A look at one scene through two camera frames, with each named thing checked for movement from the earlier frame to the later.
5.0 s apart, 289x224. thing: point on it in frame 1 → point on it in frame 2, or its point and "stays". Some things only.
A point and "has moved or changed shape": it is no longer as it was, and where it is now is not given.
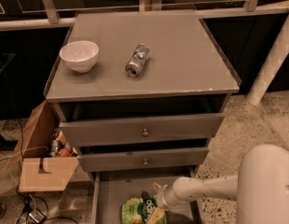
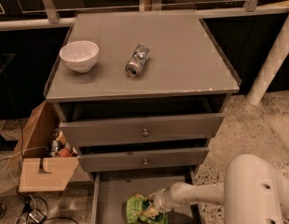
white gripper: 164,197 → 160,202
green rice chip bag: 137,210 has moved or changed shape
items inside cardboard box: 60,147 stays
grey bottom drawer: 112,188 stays
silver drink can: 138,59 stays
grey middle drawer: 142,159 stays
